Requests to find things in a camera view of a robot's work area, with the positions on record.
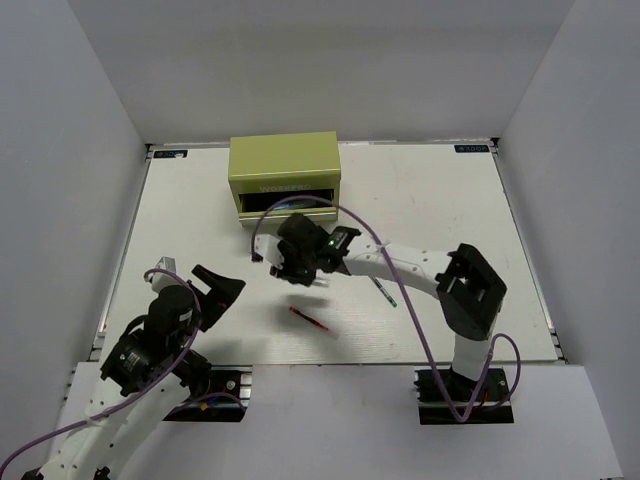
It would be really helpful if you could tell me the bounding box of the blue highlighter marker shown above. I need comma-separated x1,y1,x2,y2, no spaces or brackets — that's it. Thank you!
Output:
276,199,316,210

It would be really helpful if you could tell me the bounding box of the green metal drawer box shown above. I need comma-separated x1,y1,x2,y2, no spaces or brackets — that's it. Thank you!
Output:
228,131,341,226

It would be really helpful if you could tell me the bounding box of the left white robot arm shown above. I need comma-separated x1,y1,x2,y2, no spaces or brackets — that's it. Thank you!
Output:
23,261,246,479

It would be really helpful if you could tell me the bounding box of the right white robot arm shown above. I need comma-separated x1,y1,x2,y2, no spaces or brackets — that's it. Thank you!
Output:
256,214,507,399

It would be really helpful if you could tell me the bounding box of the red gel pen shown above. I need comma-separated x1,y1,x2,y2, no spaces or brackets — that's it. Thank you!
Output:
289,306,339,339

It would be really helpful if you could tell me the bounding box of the green gel pen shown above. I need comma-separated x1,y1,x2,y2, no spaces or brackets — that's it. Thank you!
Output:
370,277,397,308

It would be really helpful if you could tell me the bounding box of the left blue corner label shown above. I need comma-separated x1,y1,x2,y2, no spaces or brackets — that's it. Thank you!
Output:
153,149,188,159

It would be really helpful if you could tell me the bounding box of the blue corner label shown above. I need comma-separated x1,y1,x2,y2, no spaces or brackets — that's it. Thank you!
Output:
454,144,490,154
153,149,188,159

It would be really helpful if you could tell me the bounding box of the right blue corner label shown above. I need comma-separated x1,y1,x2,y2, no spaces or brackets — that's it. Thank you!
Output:
454,144,490,154

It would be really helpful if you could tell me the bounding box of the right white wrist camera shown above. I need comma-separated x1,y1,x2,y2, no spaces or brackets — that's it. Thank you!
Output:
251,234,284,269

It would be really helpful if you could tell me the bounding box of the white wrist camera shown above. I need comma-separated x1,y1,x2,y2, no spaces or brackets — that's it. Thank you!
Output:
251,234,284,269
143,256,178,294

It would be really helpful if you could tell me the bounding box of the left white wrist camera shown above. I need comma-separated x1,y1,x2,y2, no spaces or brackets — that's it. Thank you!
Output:
143,256,178,294

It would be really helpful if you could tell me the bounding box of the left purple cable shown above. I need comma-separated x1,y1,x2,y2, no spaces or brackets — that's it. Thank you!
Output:
0,268,249,480

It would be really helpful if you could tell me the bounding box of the purple cable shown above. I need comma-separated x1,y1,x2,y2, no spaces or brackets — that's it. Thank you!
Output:
249,196,522,424
0,268,249,480

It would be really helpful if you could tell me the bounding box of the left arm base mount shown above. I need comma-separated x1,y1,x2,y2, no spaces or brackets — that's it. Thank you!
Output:
163,366,252,423

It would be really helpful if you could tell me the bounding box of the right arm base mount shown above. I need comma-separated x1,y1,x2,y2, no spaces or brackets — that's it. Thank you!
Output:
414,368,515,426

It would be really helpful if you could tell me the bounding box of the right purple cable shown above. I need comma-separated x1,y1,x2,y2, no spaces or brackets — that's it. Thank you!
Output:
249,196,522,424

